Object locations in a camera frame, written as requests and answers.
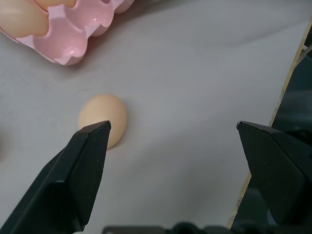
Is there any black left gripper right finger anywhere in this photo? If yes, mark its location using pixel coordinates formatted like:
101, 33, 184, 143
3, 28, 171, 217
236, 120, 312, 226

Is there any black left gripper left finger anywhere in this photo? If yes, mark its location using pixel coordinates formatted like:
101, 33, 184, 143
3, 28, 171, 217
0, 120, 112, 234

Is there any loose beige egg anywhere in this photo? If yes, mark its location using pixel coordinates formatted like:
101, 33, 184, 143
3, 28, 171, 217
77, 94, 128, 149

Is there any pink egg carton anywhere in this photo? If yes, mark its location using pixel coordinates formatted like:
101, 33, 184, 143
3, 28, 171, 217
0, 0, 135, 66

